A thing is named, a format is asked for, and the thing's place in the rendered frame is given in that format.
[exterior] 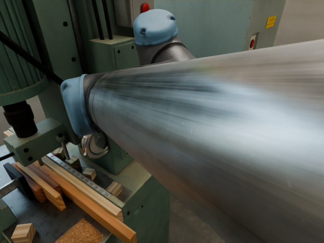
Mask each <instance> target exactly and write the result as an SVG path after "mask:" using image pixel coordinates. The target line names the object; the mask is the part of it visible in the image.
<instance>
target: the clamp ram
mask: <svg viewBox="0 0 324 243"><path fill-rule="evenodd" d="M3 167H4V168H5V170H6V172H7V173H8V175H9V177H10V178H11V180H12V181H11V182H9V183H7V184H6V185H4V186H2V187H1V188H0V197H1V198H2V197H4V196H5V195H7V194H9V193H10V192H12V191H13V190H15V189H16V188H18V189H19V190H20V191H21V192H22V193H23V194H24V195H25V196H26V197H27V198H28V199H29V200H30V201H31V200H32V199H34V198H35V195H34V193H33V191H32V190H31V188H30V186H29V184H28V182H27V180H26V178H25V176H24V175H23V174H21V173H20V172H19V171H18V170H17V169H16V168H14V167H13V166H12V165H11V164H10V163H9V162H8V163H6V164H4V165H3Z"/></svg>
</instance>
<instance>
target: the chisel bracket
mask: <svg viewBox="0 0 324 243"><path fill-rule="evenodd" d="M36 127H37V129H38V131H37V132H36V133H35V134H34V135H32V136H30V137H26V138H18V137H17V136H16V134H13V135H11V136H9V137H6V138H4V139H3V140H4V142H5V144H6V146H7V148H8V150H9V152H10V153H11V152H13V153H14V154H15V155H14V156H12V157H13V158H14V159H15V160H17V161H18V162H19V163H20V164H21V165H23V166H24V167H27V166H29V165H30V164H32V163H34V162H35V161H37V160H39V159H40V158H42V157H44V156H45V155H47V154H49V153H51V152H52V151H54V150H56V149H57V148H59V147H61V146H62V144H61V143H60V142H58V141H57V140H56V138H55V136H57V135H58V134H63V135H64V136H65V137H66V140H64V142H65V144H66V143H67V142H69V141H68V137H67V134H66V131H65V128H64V125H63V123H61V122H59V121H57V120H55V119H53V118H51V117H50V118H47V119H45V120H43V121H41V122H39V123H37V124H36Z"/></svg>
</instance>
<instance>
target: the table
mask: <svg viewBox="0 0 324 243"><path fill-rule="evenodd" d="M9 153H10V152H9V150H8V149H7V147H6V146H5V145H3V146H1V147H0V157H2V156H4V155H6V154H9ZM8 162H9V163H10V164H12V163H13V164H15V163H16V162H15V160H14V158H13V157H12V156H11V157H9V158H7V159H5V160H3V161H0V188H1V187H2V186H4V185H6V184H7V183H9V182H11V181H12V180H11V178H10V177H9V175H8V173H7V172H6V170H5V168H4V167H3V165H4V164H6V163H8ZM62 199H63V202H64V204H65V206H66V208H65V209H64V210H63V211H61V210H59V209H58V208H57V207H56V206H55V205H54V204H53V203H52V202H50V201H49V200H48V199H46V200H45V201H44V202H42V203H41V202H40V201H39V200H38V199H37V198H36V197H35V198H34V199H32V200H31V201H30V200H29V199H28V198H27V197H26V196H25V195H24V194H23V193H22V192H21V191H20V190H19V189H18V188H16V189H15V190H13V191H12V192H10V193H9V194H7V195H5V196H4V197H2V200H3V201H4V202H5V203H6V204H7V205H8V206H9V208H10V209H11V211H12V212H13V214H14V215H15V217H16V218H17V221H16V222H14V223H13V224H12V225H10V226H9V227H8V228H7V230H5V231H2V235H3V236H4V237H5V239H4V240H3V241H2V242H0V243H14V242H13V241H12V239H11V237H12V235H13V232H14V230H15V228H16V226H17V225H21V224H28V223H32V224H33V226H34V227H35V229H36V232H35V235H34V238H33V240H32V243H55V242H56V241H57V240H58V239H59V238H60V237H61V236H62V235H63V234H64V233H65V232H67V231H68V230H69V229H70V228H71V227H73V226H74V225H75V224H77V223H78V222H79V221H80V220H81V219H82V218H84V219H85V220H86V221H87V222H89V223H90V224H91V225H92V226H93V227H95V228H96V229H97V230H98V231H99V232H101V233H102V234H103V235H104V236H105V237H104V238H103V240H102V241H101V242H100V243H118V242H119V241H120V239H119V238H118V237H116V236H115V235H114V234H113V233H111V232H110V231H109V230H108V229H106V228H105V227H104V226H103V225H101V224H100V223H99V222H98V221H96V220H95V219H94V218H93V217H91V216H90V215H89V214H88V213H86V212H85V211H84V210H83V209H81V208H80V207H79V206H78V205H76V204H75V203H74V202H73V201H72V200H70V199H69V198H68V197H67V196H66V195H63V196H62ZM123 223H124V224H125V225H126V226H128V227H129V223H128V217H127V218H126V219H125V220H124V221H123Z"/></svg>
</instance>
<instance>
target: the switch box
mask: <svg viewBox="0 0 324 243"><path fill-rule="evenodd" d="M144 3H147V4H148V5H149V10H153V9H154V0H114V8H115V17H116V25H117V26H120V27H131V28H133V24H134V21H135V19H136V18H137V17H138V16H139V15H140V14H141V13H142V5H143V4H144Z"/></svg>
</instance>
